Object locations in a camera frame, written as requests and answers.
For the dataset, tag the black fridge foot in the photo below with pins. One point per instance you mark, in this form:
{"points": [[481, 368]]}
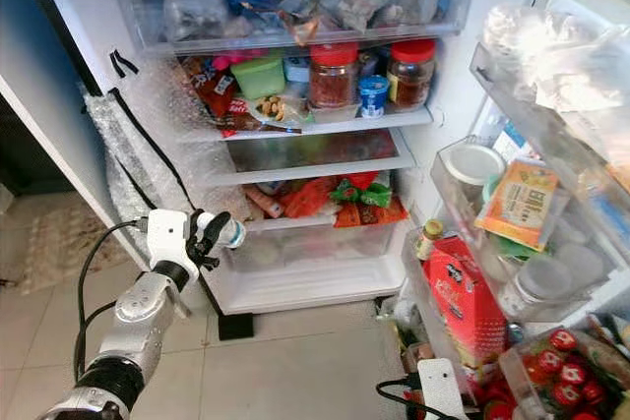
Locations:
{"points": [[235, 326]]}

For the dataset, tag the red-lid jar red paste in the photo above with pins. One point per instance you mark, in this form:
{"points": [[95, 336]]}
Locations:
{"points": [[333, 76]]}

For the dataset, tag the red drink carton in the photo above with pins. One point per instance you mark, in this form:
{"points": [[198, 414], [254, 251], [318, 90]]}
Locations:
{"points": [[465, 307]]}

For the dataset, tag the red snack packet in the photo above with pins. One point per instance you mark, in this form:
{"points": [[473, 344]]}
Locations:
{"points": [[209, 95]]}

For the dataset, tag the clear bubble wrap sheet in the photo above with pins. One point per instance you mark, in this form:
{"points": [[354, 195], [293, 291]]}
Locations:
{"points": [[133, 164]]}

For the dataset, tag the green food packet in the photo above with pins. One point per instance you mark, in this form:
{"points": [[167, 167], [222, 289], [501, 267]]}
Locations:
{"points": [[359, 192]]}

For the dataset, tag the clear cup with white lid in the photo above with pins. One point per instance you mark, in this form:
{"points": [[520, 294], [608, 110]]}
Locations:
{"points": [[474, 164]]}

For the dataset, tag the shallow clear fridge drawer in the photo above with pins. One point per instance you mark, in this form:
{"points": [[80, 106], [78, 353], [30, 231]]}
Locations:
{"points": [[315, 152]]}

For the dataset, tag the clear box of red fruit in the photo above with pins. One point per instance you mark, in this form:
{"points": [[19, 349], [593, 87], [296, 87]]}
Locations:
{"points": [[566, 371]]}

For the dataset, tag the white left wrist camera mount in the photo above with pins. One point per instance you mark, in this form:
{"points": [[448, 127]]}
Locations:
{"points": [[167, 238]]}

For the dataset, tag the white open fridge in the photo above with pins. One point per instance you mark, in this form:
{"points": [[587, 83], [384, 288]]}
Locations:
{"points": [[458, 95]]}

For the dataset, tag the glass fridge shelf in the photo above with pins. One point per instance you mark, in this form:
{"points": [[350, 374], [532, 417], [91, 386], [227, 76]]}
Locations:
{"points": [[364, 123]]}

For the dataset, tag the green plastic food box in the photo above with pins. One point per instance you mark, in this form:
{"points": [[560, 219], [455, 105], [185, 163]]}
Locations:
{"points": [[258, 76]]}

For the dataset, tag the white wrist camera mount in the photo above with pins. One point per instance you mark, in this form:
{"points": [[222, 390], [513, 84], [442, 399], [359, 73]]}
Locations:
{"points": [[167, 238], [443, 389]]}

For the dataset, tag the orange printed packet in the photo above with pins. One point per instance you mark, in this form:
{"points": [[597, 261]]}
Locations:
{"points": [[517, 204]]}

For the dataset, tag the small blue cup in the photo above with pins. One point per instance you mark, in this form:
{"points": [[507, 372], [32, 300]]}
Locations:
{"points": [[372, 97]]}

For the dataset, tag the beige checked floor mat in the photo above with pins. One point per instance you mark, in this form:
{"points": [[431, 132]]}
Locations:
{"points": [[69, 243]]}

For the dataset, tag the red-lid jar brown contents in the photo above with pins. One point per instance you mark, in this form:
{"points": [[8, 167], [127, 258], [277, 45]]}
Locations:
{"points": [[411, 73]]}

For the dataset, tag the pink sausage roll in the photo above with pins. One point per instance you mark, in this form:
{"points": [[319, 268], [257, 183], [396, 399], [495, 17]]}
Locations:
{"points": [[264, 202]]}

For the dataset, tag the orange red food packet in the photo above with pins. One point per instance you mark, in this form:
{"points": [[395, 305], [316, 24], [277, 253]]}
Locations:
{"points": [[369, 213]]}

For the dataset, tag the clear vegetable drawer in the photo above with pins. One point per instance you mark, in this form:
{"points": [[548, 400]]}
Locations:
{"points": [[315, 258]]}

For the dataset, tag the brown bottle with gold cap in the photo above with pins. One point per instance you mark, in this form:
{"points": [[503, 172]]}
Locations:
{"points": [[428, 240]]}

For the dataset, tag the clear bottle with white cap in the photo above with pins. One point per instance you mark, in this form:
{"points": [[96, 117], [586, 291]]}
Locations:
{"points": [[536, 287]]}

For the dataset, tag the crumpled clear plastic bags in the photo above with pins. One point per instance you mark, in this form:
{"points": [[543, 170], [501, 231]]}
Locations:
{"points": [[551, 56]]}

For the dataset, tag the blue white carton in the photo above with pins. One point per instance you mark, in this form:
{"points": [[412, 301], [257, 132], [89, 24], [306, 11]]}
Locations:
{"points": [[507, 140]]}

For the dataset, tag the clear bag of nuts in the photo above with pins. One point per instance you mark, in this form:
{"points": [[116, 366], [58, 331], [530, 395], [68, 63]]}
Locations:
{"points": [[274, 110]]}

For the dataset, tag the clear drawer with food bags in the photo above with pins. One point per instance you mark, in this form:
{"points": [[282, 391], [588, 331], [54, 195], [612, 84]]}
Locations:
{"points": [[305, 7]]}

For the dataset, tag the red plastic food bag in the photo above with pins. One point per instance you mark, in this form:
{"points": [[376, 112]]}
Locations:
{"points": [[305, 196]]}

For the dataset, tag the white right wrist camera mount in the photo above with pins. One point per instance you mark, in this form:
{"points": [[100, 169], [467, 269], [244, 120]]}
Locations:
{"points": [[443, 389]]}

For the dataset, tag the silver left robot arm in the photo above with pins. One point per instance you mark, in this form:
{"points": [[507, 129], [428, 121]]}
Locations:
{"points": [[138, 331]]}

